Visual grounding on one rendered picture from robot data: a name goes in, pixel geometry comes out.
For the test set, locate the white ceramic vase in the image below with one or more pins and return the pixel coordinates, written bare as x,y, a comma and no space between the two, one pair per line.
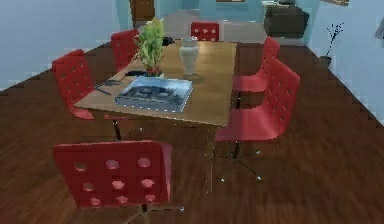
189,56

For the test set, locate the green potted house plant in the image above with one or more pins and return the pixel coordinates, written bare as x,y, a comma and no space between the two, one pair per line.
151,43

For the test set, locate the small black flat object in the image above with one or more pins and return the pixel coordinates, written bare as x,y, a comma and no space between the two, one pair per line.
136,73

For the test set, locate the bare twig plant in pot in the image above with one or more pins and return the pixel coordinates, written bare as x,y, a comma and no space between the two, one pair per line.
330,43

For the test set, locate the blue grey picture book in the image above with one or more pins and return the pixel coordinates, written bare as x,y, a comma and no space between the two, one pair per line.
155,93

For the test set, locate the red perforated swivel chair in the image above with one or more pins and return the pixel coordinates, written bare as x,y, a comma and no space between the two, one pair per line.
73,80
113,173
263,113
263,73
123,46
204,31

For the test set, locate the brown wooden room door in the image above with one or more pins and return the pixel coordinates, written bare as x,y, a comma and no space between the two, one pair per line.
142,10

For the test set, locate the dark chest of drawers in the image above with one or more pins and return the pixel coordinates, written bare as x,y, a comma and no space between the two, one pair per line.
285,20

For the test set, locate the brown wooden dining table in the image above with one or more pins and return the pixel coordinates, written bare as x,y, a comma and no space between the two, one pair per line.
210,86

